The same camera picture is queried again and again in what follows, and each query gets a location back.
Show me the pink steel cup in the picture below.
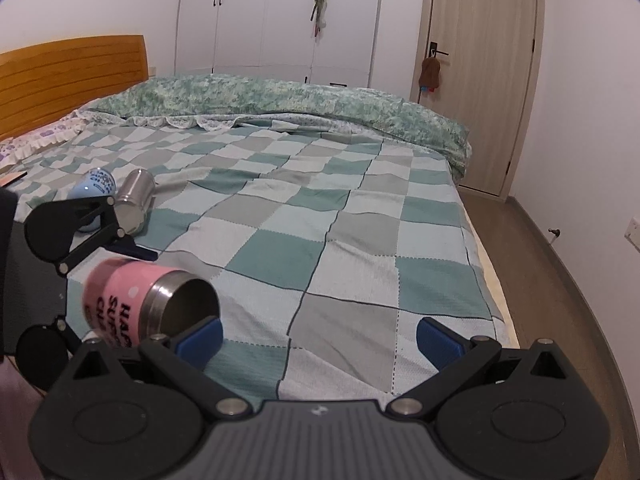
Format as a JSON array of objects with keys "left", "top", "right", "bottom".
[{"left": 81, "top": 258, "right": 220, "bottom": 348}]

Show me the silver steel cup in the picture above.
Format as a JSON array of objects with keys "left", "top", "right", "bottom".
[{"left": 114, "top": 169, "right": 155, "bottom": 235}]

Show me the blue cartoon cup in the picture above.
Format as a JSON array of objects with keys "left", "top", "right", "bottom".
[{"left": 66, "top": 167, "right": 116, "bottom": 206}]

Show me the floral frilled pillow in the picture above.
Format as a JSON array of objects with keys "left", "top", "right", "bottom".
[{"left": 0, "top": 112, "right": 88, "bottom": 171}]

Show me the pink sleeve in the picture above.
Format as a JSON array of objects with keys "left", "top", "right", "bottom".
[{"left": 0, "top": 356, "right": 42, "bottom": 480}]

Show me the orange wooden headboard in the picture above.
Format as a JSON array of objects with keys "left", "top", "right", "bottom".
[{"left": 0, "top": 35, "right": 149, "bottom": 140}]

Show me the green floral duvet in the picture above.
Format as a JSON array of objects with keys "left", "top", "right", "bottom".
[{"left": 78, "top": 74, "right": 472, "bottom": 179}]

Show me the checkered green bed blanket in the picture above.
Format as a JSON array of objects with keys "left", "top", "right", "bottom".
[{"left": 13, "top": 112, "right": 518, "bottom": 404}]

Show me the white wardrobe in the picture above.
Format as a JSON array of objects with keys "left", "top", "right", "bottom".
[{"left": 174, "top": 0, "right": 380, "bottom": 87}]

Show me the brown plush toy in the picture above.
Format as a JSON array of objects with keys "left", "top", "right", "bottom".
[{"left": 419, "top": 55, "right": 440, "bottom": 92}]

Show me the hanging plush ornament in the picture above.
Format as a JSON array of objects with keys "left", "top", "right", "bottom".
[{"left": 310, "top": 0, "right": 326, "bottom": 39}]

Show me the light wooden door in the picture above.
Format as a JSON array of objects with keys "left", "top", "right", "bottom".
[{"left": 410, "top": 0, "right": 544, "bottom": 200}]

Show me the wall socket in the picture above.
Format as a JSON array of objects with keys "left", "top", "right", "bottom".
[{"left": 624, "top": 217, "right": 640, "bottom": 252}]

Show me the black door handle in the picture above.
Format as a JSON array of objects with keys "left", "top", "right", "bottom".
[{"left": 427, "top": 41, "right": 449, "bottom": 58}]

